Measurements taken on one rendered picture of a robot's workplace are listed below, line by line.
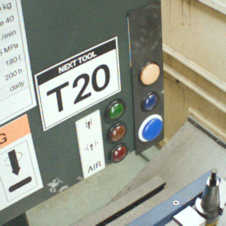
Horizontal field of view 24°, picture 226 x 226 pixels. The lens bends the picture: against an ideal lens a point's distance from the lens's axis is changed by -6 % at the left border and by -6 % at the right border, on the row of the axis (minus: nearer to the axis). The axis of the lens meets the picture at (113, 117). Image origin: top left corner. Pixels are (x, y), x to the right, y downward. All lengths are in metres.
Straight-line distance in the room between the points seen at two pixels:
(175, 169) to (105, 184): 0.35
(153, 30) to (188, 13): 1.09
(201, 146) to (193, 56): 0.31
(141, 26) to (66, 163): 0.17
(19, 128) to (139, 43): 0.16
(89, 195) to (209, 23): 0.81
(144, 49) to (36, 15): 0.15
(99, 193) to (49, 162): 1.46
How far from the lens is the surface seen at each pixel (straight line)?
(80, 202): 2.02
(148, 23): 0.58
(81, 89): 0.56
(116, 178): 2.09
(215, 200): 1.12
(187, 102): 1.89
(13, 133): 0.54
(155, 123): 0.66
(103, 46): 0.56
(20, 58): 0.50
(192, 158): 1.84
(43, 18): 0.50
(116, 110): 0.60
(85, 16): 0.53
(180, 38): 1.76
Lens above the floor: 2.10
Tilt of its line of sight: 40 degrees down
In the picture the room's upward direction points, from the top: 5 degrees counter-clockwise
